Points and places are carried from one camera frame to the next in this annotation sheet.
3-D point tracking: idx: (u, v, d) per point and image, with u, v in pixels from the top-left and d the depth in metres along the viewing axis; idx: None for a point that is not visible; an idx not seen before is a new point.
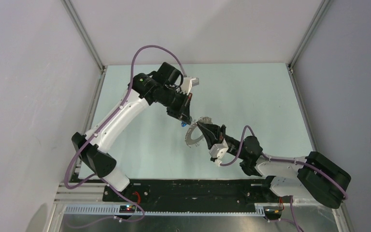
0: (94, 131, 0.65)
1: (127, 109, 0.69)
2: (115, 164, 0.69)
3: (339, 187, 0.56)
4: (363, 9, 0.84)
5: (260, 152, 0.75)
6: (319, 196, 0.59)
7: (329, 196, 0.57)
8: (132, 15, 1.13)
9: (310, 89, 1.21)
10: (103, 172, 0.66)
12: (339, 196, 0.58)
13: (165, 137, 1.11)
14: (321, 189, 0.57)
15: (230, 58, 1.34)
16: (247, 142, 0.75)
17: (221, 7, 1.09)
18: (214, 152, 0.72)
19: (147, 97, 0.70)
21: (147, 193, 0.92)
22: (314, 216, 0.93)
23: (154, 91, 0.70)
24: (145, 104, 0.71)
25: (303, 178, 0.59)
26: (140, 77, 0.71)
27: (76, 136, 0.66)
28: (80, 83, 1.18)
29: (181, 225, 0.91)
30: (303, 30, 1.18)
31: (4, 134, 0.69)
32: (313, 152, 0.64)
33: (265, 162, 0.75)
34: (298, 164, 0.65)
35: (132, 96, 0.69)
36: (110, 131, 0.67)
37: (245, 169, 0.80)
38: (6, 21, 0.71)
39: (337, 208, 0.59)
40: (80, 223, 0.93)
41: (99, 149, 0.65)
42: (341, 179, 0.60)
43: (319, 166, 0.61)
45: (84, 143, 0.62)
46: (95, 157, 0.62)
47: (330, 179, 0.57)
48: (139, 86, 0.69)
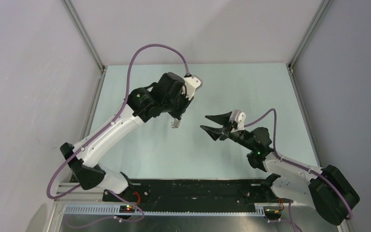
0: (82, 145, 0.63)
1: (119, 126, 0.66)
2: (103, 178, 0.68)
3: (348, 207, 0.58)
4: (363, 9, 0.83)
5: (267, 143, 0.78)
6: (323, 210, 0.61)
7: (335, 213, 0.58)
8: (132, 14, 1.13)
9: (309, 89, 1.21)
10: (88, 184, 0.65)
12: (344, 215, 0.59)
13: (165, 137, 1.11)
14: (330, 205, 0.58)
15: (230, 58, 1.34)
16: (257, 132, 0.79)
17: (220, 7, 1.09)
18: (235, 114, 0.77)
19: (141, 114, 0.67)
21: (147, 193, 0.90)
22: (314, 217, 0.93)
23: (150, 109, 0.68)
24: (138, 121, 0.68)
25: (314, 188, 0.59)
26: (138, 91, 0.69)
27: (64, 147, 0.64)
28: (80, 83, 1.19)
29: (181, 225, 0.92)
30: (303, 30, 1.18)
31: (3, 134, 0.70)
32: (330, 166, 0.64)
33: (276, 160, 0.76)
34: (311, 173, 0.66)
35: (126, 112, 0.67)
36: (97, 147, 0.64)
37: (251, 161, 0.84)
38: (5, 22, 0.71)
39: (336, 224, 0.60)
40: (80, 223, 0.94)
41: (84, 165, 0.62)
42: (350, 197, 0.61)
43: (332, 181, 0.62)
45: (70, 158, 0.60)
46: (79, 172, 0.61)
47: (342, 197, 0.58)
48: (136, 102, 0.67)
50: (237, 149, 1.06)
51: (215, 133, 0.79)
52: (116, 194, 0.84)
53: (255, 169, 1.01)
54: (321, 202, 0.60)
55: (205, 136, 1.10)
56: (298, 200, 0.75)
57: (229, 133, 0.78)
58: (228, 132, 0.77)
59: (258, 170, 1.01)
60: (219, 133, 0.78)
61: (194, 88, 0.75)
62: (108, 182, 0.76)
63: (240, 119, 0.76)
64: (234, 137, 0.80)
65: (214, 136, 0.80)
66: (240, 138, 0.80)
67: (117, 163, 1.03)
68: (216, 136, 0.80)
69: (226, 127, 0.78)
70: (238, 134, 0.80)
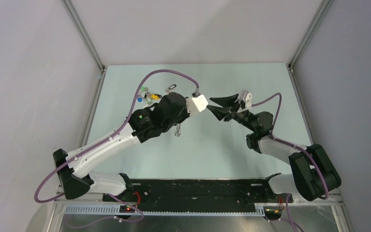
0: (76, 154, 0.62)
1: (116, 142, 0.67)
2: (89, 189, 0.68)
3: (324, 182, 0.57)
4: (363, 10, 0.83)
5: (269, 128, 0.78)
6: (300, 182, 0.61)
7: (309, 187, 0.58)
8: (131, 15, 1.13)
9: (309, 89, 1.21)
10: (71, 194, 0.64)
12: (321, 192, 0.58)
13: (165, 137, 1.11)
14: (305, 176, 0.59)
15: (230, 58, 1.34)
16: (262, 115, 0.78)
17: (220, 7, 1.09)
18: (243, 94, 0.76)
19: (139, 135, 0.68)
21: (147, 193, 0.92)
22: (314, 216, 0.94)
23: (149, 131, 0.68)
24: (135, 140, 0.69)
25: (293, 158, 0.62)
26: (141, 112, 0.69)
27: (57, 153, 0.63)
28: (80, 83, 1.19)
29: (181, 225, 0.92)
30: (303, 30, 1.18)
31: (4, 135, 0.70)
32: (317, 146, 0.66)
33: (269, 139, 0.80)
34: (296, 149, 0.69)
35: (126, 130, 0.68)
36: (91, 160, 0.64)
37: (249, 141, 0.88)
38: (6, 23, 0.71)
39: (312, 200, 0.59)
40: (80, 222, 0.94)
41: (74, 174, 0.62)
42: (331, 179, 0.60)
43: (316, 159, 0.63)
45: (62, 166, 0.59)
46: (67, 181, 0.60)
47: (319, 171, 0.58)
48: (136, 123, 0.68)
50: (237, 149, 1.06)
51: (221, 112, 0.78)
52: (115, 196, 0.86)
53: (255, 169, 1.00)
54: (299, 175, 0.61)
55: (205, 136, 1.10)
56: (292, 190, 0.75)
57: (235, 113, 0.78)
58: (234, 112, 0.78)
59: (258, 169, 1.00)
60: (225, 112, 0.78)
61: (198, 110, 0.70)
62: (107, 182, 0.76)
63: (248, 99, 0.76)
64: (238, 117, 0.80)
65: (219, 116, 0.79)
66: (245, 119, 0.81)
67: (117, 163, 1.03)
68: (221, 115, 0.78)
69: (233, 106, 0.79)
70: (243, 115, 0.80)
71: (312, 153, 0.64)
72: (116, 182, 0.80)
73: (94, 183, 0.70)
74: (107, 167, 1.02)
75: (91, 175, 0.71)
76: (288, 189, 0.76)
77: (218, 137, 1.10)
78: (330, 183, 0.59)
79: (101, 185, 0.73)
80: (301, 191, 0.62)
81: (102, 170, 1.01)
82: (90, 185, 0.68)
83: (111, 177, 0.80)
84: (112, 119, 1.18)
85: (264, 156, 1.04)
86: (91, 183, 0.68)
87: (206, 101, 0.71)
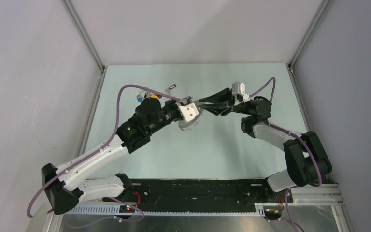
0: (66, 167, 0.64)
1: (106, 153, 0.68)
2: (78, 203, 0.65)
3: (316, 168, 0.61)
4: (362, 10, 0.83)
5: (266, 116, 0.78)
6: (294, 168, 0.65)
7: (301, 173, 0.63)
8: (131, 14, 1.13)
9: (309, 89, 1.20)
10: (60, 209, 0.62)
12: (311, 178, 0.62)
13: (164, 137, 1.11)
14: (298, 162, 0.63)
15: (231, 58, 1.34)
16: (261, 103, 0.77)
17: (220, 7, 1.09)
18: (236, 86, 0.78)
19: (129, 146, 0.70)
21: (147, 193, 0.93)
22: (315, 216, 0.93)
23: (137, 142, 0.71)
24: (124, 151, 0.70)
25: (289, 145, 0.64)
26: (127, 124, 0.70)
27: (46, 168, 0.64)
28: (80, 83, 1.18)
29: (181, 226, 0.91)
30: (303, 29, 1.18)
31: (4, 133, 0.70)
32: (310, 133, 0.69)
33: (264, 125, 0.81)
34: (291, 136, 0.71)
35: (115, 142, 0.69)
36: (81, 171, 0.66)
37: (244, 125, 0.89)
38: (5, 22, 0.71)
39: (303, 185, 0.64)
40: (80, 223, 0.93)
41: (65, 186, 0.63)
42: (323, 166, 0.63)
43: (310, 146, 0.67)
45: (52, 179, 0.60)
46: (58, 195, 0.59)
47: (312, 158, 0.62)
48: (125, 135, 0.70)
50: (238, 150, 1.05)
51: (218, 108, 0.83)
52: (115, 197, 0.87)
53: (255, 169, 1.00)
54: (292, 160, 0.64)
55: (204, 136, 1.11)
56: (286, 182, 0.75)
57: (232, 106, 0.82)
58: (232, 105, 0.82)
59: (258, 169, 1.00)
60: (222, 107, 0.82)
61: (187, 121, 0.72)
62: (103, 188, 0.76)
63: (242, 91, 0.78)
64: (236, 108, 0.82)
65: (216, 111, 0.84)
66: (242, 108, 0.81)
67: (117, 164, 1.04)
68: (219, 110, 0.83)
69: (229, 99, 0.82)
70: (239, 105, 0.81)
71: (306, 140, 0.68)
72: (110, 185, 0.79)
73: (84, 195, 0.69)
74: (107, 167, 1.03)
75: (80, 187, 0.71)
76: (283, 181, 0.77)
77: (218, 137, 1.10)
78: (321, 170, 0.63)
79: (93, 193, 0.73)
80: (292, 176, 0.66)
81: (103, 171, 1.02)
82: (79, 197, 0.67)
83: (105, 181, 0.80)
84: (111, 119, 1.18)
85: (264, 156, 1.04)
86: (81, 195, 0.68)
87: (194, 111, 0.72)
